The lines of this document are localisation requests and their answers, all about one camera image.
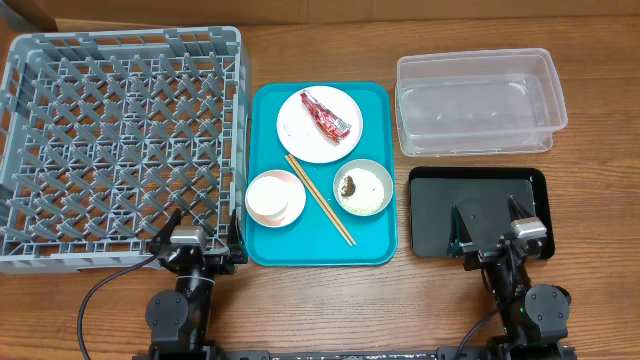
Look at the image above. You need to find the white paper cup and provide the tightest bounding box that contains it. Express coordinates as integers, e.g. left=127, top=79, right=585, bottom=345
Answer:
left=246, top=176, right=288, bottom=220

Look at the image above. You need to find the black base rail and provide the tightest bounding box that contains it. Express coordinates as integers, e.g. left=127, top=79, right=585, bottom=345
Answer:
left=132, top=344, right=576, bottom=360

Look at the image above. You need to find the cardboard backdrop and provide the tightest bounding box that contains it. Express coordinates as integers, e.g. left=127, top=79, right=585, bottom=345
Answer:
left=1, top=0, right=639, bottom=31

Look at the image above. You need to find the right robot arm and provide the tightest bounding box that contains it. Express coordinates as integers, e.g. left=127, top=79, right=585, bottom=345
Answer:
left=447, top=197, right=577, bottom=360

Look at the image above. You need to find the black waste tray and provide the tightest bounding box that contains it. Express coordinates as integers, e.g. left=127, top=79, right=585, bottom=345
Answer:
left=409, top=166, right=555, bottom=259

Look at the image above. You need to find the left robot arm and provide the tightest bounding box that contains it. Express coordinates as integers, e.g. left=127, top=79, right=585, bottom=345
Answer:
left=145, top=210, right=248, bottom=360

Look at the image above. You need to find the pink bowl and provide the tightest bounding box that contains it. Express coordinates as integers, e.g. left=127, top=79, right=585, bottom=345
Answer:
left=245, top=170, right=306, bottom=228

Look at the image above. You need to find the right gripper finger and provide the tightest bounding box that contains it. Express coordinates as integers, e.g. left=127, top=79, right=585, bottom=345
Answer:
left=447, top=205, right=473, bottom=256
left=507, top=195, right=534, bottom=222

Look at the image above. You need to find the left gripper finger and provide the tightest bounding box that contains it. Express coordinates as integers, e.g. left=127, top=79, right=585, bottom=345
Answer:
left=227, top=210, right=248, bottom=264
left=149, top=209, right=182, bottom=248

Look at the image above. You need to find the grey-green bowl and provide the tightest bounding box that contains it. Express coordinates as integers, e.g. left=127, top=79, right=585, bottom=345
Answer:
left=333, top=159, right=394, bottom=216

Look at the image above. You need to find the clear plastic bin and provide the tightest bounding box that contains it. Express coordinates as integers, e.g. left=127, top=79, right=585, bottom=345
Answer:
left=395, top=48, right=568, bottom=157

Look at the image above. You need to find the white rice pile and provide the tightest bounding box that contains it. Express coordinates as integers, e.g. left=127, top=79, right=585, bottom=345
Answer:
left=338, top=168, right=384, bottom=216

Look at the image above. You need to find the white round plate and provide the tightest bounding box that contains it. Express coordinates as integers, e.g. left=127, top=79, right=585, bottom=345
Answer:
left=276, top=85, right=363, bottom=164

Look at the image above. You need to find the red snack wrapper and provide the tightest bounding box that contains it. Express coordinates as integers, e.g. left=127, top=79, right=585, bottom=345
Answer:
left=300, top=90, right=351, bottom=144

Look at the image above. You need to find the wooden chopstick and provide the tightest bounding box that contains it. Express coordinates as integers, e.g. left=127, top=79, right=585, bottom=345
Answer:
left=285, top=154, right=356, bottom=247
left=284, top=155, right=354, bottom=248

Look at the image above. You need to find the grey plastic dishwasher rack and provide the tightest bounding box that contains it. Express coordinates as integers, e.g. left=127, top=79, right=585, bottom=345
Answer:
left=1, top=26, right=251, bottom=274

